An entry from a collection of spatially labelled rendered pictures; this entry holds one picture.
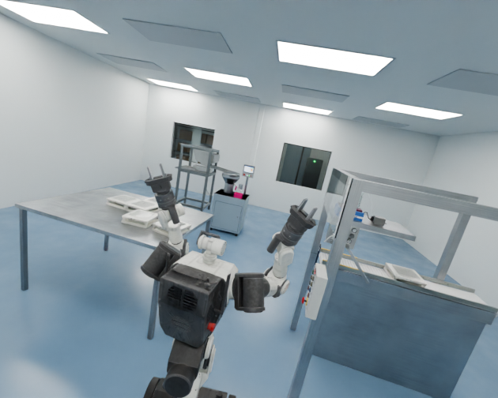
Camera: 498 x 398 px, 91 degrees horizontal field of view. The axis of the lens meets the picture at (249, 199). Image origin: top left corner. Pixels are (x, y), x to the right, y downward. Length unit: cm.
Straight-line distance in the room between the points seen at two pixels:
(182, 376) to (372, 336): 189
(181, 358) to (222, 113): 679
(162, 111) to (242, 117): 243
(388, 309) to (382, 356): 46
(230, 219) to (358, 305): 294
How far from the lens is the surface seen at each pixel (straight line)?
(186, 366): 122
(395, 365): 291
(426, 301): 255
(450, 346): 289
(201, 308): 97
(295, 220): 102
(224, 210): 472
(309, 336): 176
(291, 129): 717
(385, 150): 761
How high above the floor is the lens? 183
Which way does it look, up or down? 13 degrees down
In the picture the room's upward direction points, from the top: 11 degrees clockwise
